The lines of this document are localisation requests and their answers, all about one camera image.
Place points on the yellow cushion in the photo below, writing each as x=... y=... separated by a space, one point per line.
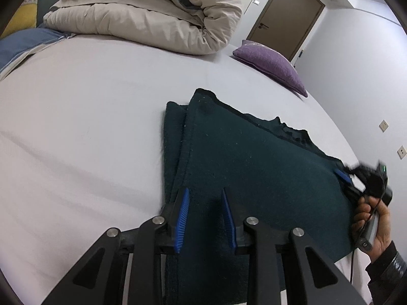
x=22 y=16

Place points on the purple cushion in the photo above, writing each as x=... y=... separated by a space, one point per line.
x=270 y=63

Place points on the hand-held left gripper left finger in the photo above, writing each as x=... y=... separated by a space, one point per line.
x=182 y=216

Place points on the person's right hand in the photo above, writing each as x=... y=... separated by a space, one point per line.
x=384 y=228

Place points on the person's right forearm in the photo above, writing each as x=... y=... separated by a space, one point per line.
x=388 y=276

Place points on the blue pillow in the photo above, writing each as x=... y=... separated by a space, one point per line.
x=19 y=44

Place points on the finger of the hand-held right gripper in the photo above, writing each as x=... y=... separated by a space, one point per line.
x=359 y=169
x=344 y=176

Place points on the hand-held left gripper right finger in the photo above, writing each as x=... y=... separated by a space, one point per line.
x=229 y=222

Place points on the dark green sweater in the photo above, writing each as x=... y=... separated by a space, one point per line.
x=254 y=165

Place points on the beige wall socket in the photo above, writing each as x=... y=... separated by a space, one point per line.
x=402 y=151
x=384 y=125

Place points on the beige folded duvet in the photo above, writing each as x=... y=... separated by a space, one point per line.
x=143 y=16

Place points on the brown door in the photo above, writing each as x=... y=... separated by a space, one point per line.
x=286 y=12

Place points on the bed with grey headboard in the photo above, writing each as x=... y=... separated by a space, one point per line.
x=79 y=117

